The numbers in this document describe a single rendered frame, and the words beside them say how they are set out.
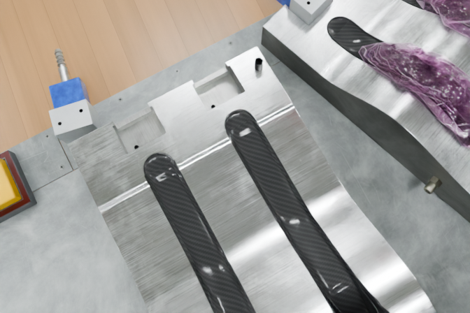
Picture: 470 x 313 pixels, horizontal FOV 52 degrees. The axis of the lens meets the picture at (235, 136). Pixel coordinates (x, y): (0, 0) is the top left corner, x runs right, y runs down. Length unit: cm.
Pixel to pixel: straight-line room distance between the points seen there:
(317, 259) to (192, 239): 14
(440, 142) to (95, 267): 46
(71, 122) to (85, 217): 13
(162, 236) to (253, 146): 15
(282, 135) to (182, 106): 13
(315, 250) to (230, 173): 13
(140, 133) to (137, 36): 18
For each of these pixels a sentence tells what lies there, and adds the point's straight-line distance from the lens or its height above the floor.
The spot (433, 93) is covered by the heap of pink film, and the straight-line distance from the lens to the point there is 60.
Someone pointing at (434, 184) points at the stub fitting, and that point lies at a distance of 65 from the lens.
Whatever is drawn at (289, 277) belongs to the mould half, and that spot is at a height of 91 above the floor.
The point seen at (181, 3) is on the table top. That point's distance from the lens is 76.
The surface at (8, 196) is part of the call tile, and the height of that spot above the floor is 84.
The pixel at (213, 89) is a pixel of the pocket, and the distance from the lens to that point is 62.
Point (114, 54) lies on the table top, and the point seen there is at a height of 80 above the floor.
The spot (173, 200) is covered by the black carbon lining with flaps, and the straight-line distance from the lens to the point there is 57.
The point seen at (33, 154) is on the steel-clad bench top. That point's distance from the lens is 72.
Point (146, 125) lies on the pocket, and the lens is 62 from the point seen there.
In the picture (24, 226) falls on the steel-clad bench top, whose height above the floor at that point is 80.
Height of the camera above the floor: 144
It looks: 75 degrees down
